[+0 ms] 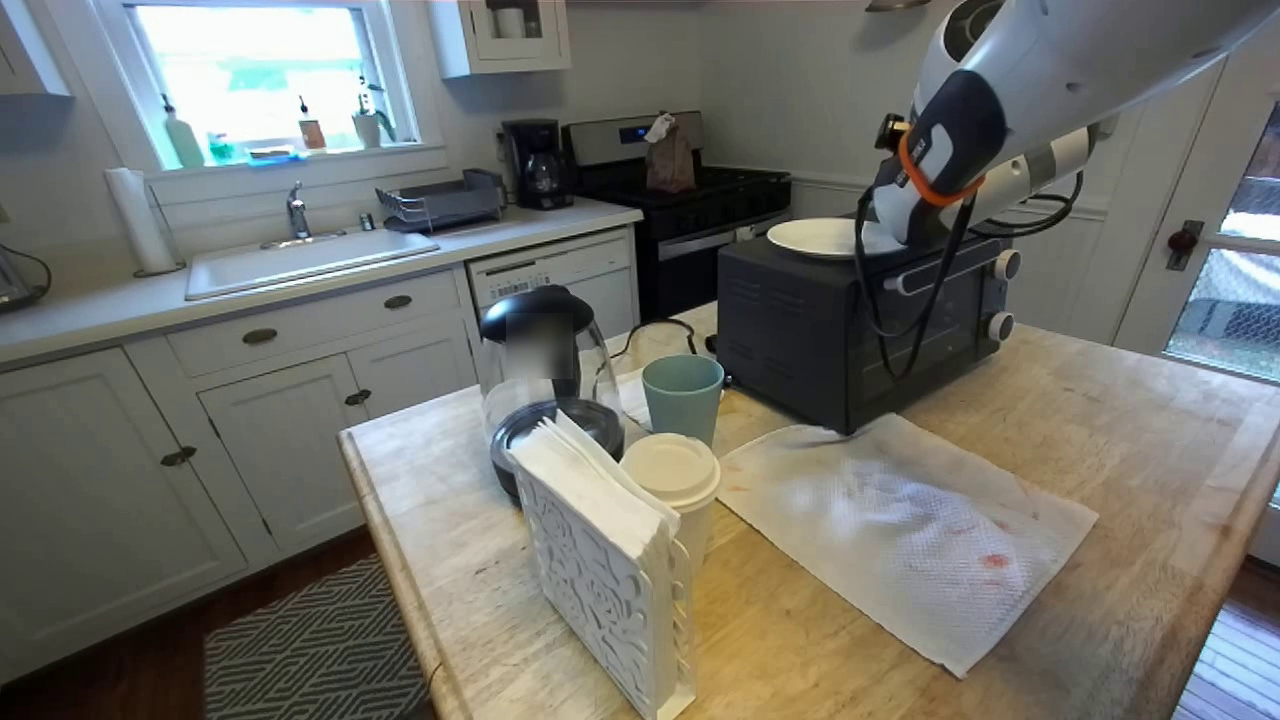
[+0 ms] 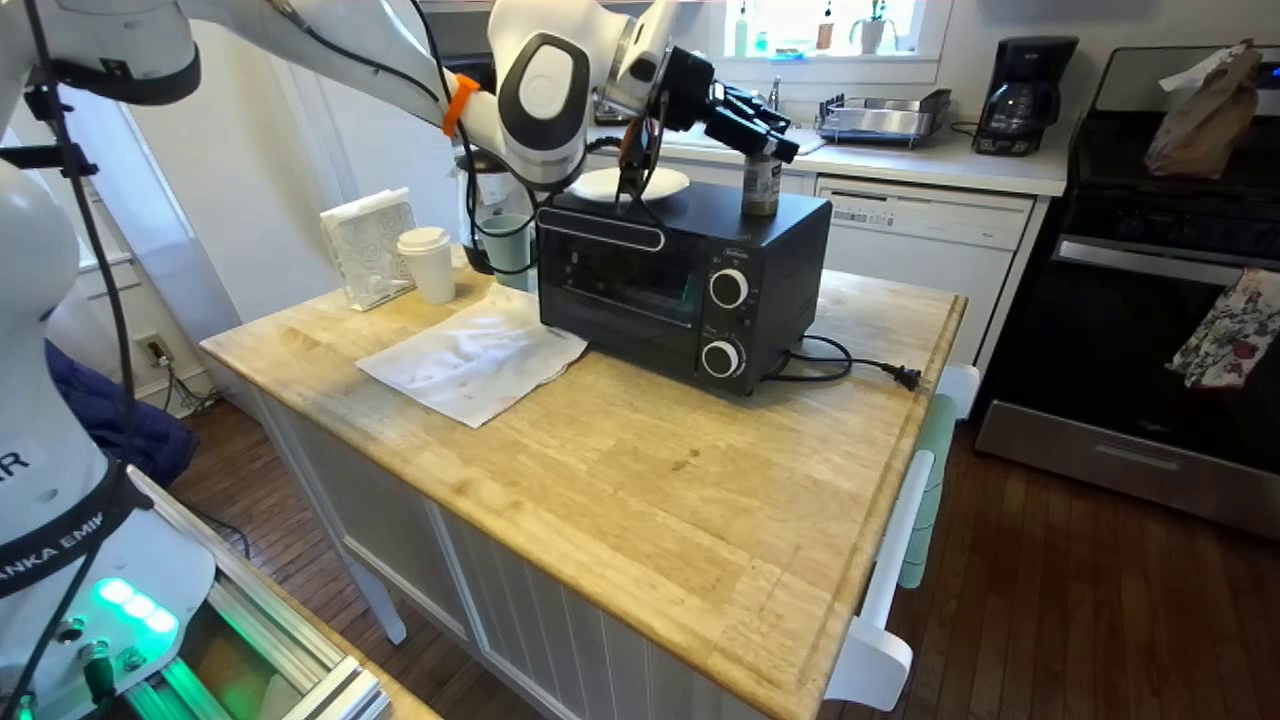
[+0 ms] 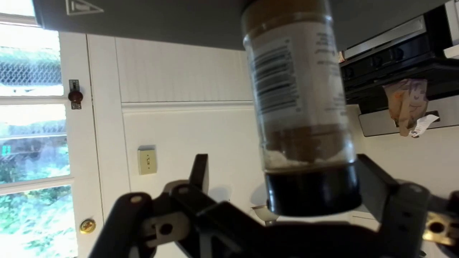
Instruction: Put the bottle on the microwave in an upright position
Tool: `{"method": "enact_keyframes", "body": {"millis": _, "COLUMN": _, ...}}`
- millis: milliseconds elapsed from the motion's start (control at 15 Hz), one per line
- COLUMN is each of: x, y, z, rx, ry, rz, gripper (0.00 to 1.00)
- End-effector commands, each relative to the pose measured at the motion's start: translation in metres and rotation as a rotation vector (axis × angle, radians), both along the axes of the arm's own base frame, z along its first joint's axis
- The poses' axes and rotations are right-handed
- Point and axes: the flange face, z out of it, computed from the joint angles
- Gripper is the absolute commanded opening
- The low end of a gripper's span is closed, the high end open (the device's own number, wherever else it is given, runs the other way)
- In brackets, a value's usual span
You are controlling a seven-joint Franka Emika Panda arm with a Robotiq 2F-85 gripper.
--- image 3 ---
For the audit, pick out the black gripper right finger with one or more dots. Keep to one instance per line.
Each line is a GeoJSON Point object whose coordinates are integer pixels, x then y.
{"type": "Point", "coordinates": [407, 219]}

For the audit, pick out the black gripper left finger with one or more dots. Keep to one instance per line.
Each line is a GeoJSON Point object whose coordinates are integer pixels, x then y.
{"type": "Point", "coordinates": [134, 229]}

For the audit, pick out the brown spice bottle white label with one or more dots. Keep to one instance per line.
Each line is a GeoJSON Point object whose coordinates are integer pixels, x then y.
{"type": "Point", "coordinates": [302, 109]}

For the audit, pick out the brass door knob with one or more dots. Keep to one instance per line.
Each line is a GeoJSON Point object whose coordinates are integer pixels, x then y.
{"type": "Point", "coordinates": [88, 225]}

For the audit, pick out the white door with windows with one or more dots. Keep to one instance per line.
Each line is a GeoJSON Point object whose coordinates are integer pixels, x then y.
{"type": "Point", "coordinates": [81, 158]}

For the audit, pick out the brown paper bag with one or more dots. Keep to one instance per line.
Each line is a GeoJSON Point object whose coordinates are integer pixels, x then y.
{"type": "Point", "coordinates": [407, 102]}

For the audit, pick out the dark door lock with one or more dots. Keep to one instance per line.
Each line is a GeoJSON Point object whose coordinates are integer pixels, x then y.
{"type": "Point", "coordinates": [75, 94]}

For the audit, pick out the black steel stove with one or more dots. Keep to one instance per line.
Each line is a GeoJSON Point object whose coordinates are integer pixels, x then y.
{"type": "Point", "coordinates": [397, 51]}

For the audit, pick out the white wall outlet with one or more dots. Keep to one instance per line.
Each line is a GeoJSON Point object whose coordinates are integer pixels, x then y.
{"type": "Point", "coordinates": [147, 159]}

